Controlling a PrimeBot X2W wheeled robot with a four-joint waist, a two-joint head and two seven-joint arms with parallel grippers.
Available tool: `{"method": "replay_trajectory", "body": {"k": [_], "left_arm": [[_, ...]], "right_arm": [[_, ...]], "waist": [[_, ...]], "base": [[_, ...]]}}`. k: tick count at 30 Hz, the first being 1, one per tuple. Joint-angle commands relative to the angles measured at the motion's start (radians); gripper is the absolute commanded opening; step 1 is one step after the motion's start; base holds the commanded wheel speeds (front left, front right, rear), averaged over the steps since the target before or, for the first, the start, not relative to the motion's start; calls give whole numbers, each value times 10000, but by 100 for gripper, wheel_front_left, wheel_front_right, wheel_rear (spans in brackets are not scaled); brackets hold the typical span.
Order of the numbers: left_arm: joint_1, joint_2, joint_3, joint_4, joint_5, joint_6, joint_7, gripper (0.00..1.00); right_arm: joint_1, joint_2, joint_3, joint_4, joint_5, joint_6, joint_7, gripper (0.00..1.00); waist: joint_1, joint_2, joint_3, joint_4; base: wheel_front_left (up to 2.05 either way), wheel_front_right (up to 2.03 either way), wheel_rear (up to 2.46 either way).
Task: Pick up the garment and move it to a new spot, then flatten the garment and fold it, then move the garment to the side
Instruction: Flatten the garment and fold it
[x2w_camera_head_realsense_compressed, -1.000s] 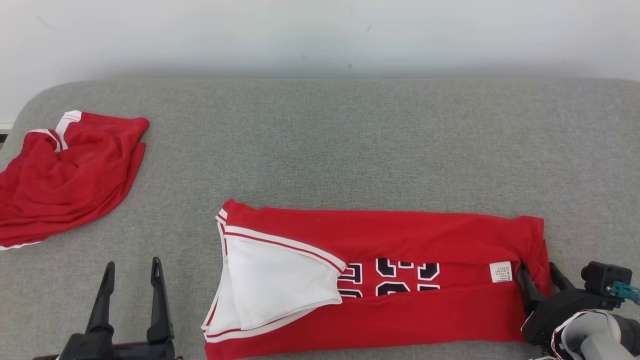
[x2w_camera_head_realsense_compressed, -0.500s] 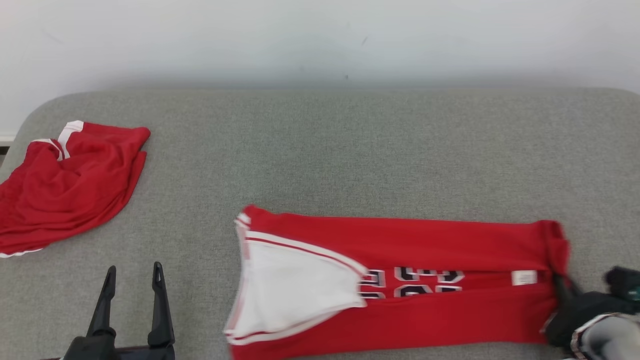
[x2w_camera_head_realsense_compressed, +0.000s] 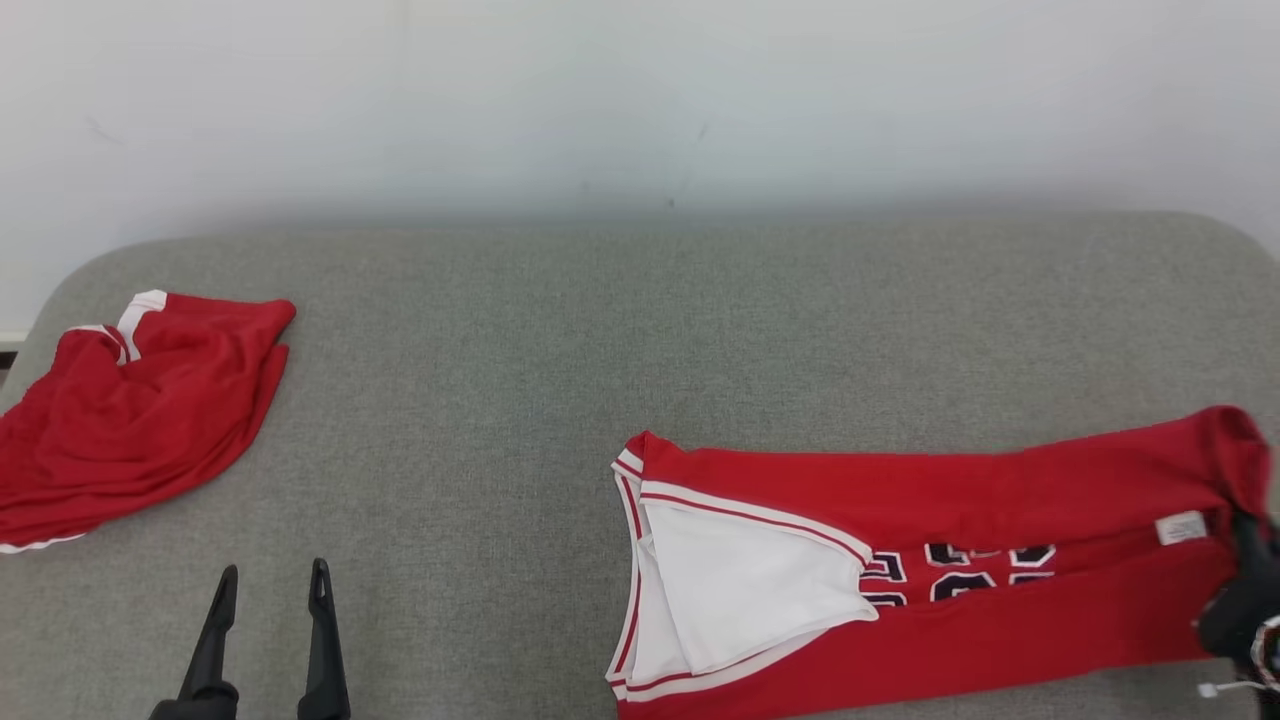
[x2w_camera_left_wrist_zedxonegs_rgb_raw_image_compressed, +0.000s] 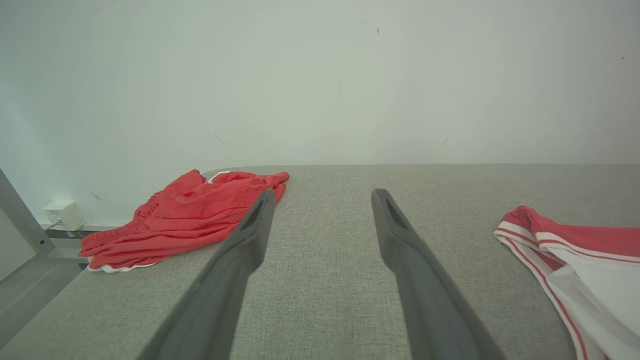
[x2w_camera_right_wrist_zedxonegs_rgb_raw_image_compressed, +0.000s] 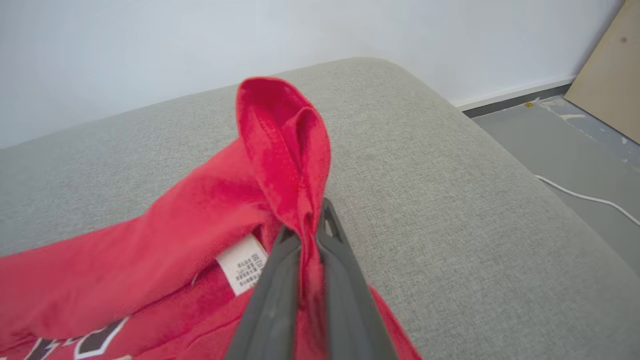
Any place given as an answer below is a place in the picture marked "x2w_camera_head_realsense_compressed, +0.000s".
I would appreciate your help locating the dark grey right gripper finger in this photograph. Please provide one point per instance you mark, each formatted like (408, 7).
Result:
(1250, 555)

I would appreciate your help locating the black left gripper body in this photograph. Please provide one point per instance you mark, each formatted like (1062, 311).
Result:
(200, 710)

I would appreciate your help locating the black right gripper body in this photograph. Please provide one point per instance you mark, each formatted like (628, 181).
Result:
(1240, 630)

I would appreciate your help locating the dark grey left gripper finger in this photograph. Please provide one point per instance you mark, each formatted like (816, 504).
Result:
(212, 640)
(322, 650)

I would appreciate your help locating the red shorts white trim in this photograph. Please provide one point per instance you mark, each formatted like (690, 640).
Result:
(140, 430)

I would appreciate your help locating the red basketball jersey number 23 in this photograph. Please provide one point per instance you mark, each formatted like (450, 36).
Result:
(900, 490)

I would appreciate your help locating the white wall baseboard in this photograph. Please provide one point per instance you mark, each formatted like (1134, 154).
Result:
(12, 337)

